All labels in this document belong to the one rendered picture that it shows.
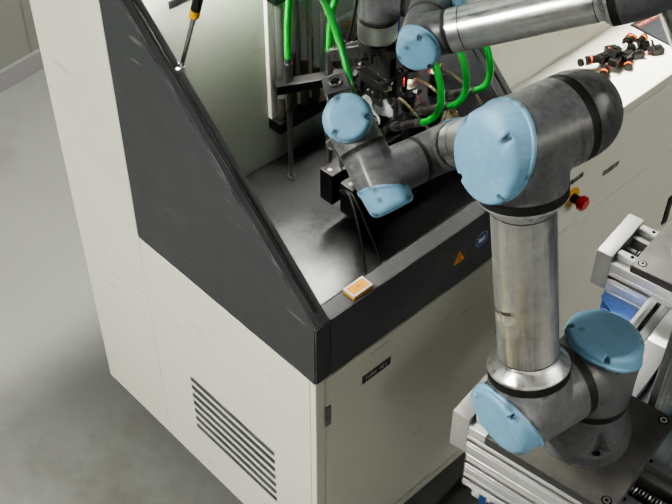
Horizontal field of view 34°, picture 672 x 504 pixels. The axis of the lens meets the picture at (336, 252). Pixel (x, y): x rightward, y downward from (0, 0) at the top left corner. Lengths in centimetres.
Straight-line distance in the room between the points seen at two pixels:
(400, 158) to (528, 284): 36
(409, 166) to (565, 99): 41
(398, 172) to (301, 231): 73
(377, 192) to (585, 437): 49
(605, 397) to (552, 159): 44
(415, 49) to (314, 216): 68
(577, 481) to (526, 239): 49
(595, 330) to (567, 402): 12
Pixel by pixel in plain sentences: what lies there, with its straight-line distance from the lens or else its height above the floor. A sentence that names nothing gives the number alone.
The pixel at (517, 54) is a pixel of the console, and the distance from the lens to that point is 253.
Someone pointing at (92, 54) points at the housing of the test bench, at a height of 124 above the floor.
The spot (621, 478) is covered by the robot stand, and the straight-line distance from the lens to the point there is 174.
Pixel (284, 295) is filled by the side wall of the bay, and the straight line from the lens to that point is 201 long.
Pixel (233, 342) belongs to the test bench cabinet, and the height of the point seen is 71.
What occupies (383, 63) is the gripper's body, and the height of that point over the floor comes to 130.
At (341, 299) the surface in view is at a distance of 204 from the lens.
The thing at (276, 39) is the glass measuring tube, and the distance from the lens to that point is 233.
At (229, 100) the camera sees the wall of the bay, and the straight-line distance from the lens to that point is 235.
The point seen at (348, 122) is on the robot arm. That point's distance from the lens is 163.
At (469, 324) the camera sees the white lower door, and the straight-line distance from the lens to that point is 248.
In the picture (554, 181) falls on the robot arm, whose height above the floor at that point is 159.
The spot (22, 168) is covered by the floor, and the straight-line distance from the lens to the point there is 397.
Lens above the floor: 243
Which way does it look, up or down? 44 degrees down
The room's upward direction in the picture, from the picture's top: straight up
